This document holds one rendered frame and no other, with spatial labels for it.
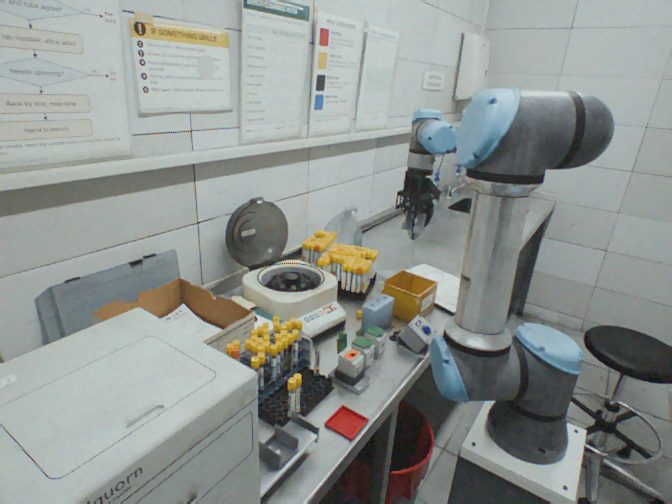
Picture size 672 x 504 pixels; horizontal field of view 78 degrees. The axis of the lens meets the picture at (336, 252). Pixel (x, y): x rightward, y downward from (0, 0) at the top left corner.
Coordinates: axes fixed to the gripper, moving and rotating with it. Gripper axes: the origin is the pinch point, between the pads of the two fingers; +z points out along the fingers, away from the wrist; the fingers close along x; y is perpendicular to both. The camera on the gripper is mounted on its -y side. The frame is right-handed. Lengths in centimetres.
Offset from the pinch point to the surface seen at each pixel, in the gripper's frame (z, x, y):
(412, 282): 18.7, -2.0, -7.0
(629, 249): 47, 50, -205
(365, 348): 19.5, 7.0, 33.0
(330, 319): 21.9, -10.2, 25.3
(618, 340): 48, 57, -76
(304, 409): 24, 7, 55
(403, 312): 22.8, 2.5, 5.7
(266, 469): 22, 13, 71
